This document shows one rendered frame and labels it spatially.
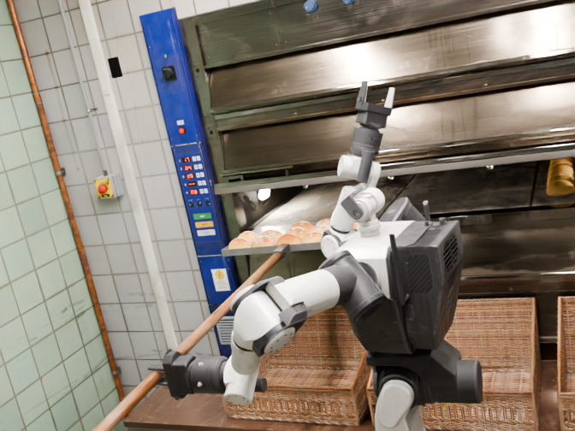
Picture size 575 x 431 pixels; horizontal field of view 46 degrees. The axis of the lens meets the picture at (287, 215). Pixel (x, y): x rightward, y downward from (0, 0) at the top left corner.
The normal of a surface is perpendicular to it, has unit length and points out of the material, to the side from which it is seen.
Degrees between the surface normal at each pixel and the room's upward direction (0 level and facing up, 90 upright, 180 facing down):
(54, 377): 90
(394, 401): 90
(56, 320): 90
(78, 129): 90
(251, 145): 70
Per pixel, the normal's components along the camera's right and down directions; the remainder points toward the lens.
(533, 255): -0.41, -0.04
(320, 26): -0.37, 0.29
